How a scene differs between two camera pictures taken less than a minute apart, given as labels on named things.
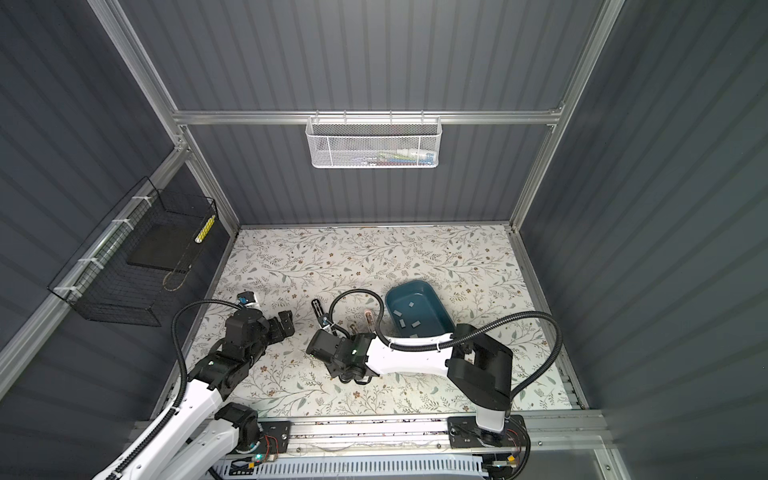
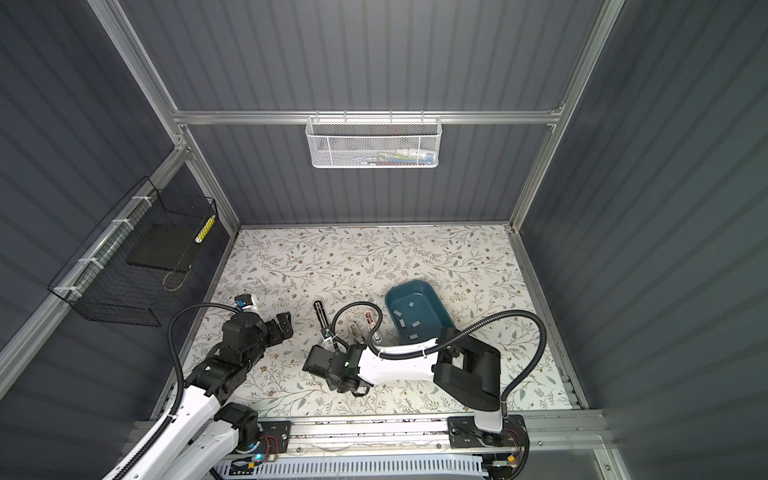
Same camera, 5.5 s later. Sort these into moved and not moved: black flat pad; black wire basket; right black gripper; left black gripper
Moved: right black gripper
Not moved: black wire basket; black flat pad; left black gripper
